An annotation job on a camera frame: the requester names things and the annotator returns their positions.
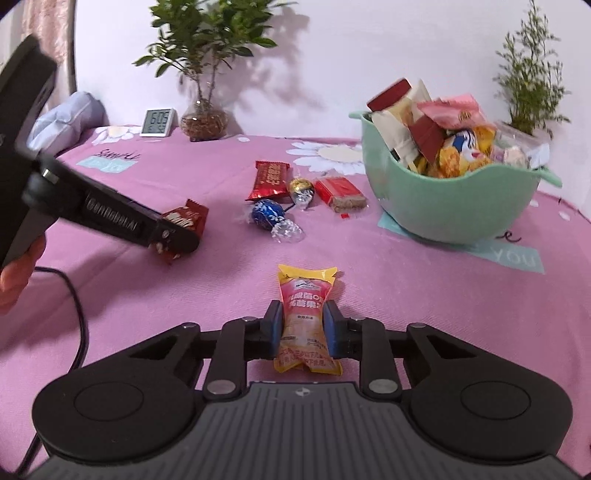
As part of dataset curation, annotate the red brown chocolate bar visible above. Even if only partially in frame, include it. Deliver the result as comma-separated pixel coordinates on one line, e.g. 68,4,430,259
154,199,209,264

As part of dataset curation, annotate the yellow red bread packet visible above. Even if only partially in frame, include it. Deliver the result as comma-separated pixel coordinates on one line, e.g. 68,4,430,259
273,264,342,376

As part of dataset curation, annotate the red foil candy packet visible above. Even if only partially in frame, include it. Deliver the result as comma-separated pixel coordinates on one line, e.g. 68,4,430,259
246,160,290,201

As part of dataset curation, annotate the yellow corn snack bag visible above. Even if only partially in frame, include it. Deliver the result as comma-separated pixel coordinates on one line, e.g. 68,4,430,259
409,126,497,179

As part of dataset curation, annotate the beige gold pouch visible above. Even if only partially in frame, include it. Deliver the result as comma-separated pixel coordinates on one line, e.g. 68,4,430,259
367,79,431,168

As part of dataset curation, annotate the pink snack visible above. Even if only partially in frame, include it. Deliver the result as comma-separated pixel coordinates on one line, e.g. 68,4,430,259
417,94,495,131

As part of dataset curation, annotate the dark red packet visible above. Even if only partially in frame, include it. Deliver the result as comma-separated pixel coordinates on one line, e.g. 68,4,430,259
410,114,445,162

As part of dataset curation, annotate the blue white rice cracker pack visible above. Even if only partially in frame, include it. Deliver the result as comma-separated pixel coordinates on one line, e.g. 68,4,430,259
527,143,550,170

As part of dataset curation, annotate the person left hand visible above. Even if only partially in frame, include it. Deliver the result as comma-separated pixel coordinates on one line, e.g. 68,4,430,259
0,236,46,315

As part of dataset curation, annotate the grey blue folded cloth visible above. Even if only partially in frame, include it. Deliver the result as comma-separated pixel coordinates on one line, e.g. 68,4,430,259
27,92,106,156

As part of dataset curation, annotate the blue foil chocolate ball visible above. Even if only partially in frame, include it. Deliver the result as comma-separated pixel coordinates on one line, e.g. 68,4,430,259
238,199,304,243

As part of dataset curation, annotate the pink floral tablecloth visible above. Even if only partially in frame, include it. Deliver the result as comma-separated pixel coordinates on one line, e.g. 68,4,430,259
1,127,590,473

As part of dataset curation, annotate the white digital clock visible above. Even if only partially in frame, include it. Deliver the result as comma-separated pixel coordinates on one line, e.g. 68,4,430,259
139,108,176,138

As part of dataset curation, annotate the gold foil chocolate ball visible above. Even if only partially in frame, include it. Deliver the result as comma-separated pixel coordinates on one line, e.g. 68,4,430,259
288,177,315,210

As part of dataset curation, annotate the red wrapped wafer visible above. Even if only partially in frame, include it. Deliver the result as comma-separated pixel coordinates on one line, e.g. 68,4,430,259
312,176,368,214

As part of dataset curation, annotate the green plastic bowl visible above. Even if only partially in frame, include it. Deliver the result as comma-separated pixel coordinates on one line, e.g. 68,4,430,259
349,111,562,245

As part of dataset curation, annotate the leafy plant in glass vase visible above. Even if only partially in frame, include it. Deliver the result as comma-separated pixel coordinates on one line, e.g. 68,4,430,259
133,0,294,142

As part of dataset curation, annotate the white marshmallow snack pack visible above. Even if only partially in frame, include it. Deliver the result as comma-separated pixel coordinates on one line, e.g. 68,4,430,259
490,144,530,169

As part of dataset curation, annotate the small plant in white pot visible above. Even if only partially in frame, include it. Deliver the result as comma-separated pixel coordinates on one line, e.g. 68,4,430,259
494,1,570,138

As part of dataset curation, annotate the black cable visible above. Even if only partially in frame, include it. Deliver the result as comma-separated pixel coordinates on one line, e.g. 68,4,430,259
13,266,90,476

